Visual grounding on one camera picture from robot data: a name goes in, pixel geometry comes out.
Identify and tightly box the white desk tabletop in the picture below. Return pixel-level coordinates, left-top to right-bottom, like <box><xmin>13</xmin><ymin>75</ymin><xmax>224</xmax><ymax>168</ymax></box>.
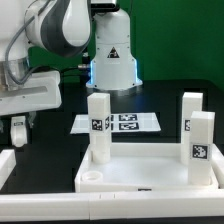
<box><xmin>74</xmin><ymin>143</ymin><xmax>224</xmax><ymax>193</ymax></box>

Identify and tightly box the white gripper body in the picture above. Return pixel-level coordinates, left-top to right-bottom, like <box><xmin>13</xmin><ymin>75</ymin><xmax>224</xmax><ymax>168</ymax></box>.
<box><xmin>0</xmin><ymin>71</ymin><xmax>61</xmax><ymax>116</ymax></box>

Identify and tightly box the white marker base sheet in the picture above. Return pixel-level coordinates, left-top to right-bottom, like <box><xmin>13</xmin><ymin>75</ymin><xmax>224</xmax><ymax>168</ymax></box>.
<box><xmin>70</xmin><ymin>113</ymin><xmax>161</xmax><ymax>134</ymax></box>

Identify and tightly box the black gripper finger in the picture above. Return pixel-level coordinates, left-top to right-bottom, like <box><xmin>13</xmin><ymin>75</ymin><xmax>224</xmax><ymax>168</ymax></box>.
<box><xmin>28</xmin><ymin>111</ymin><xmax>36</xmax><ymax>128</ymax></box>

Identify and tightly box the white U-shaped fence frame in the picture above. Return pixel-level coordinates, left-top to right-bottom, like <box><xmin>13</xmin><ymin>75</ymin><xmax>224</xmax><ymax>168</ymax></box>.
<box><xmin>0</xmin><ymin>148</ymin><xmax>224</xmax><ymax>222</ymax></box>

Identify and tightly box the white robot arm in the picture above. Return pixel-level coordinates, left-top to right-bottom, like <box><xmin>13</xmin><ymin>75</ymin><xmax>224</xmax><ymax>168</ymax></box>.
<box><xmin>0</xmin><ymin>0</ymin><xmax>142</xmax><ymax>117</ymax></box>

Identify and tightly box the black cable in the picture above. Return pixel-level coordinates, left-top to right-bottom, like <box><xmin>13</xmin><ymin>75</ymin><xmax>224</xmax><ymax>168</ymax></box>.
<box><xmin>59</xmin><ymin>66</ymin><xmax>84</xmax><ymax>76</ymax></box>

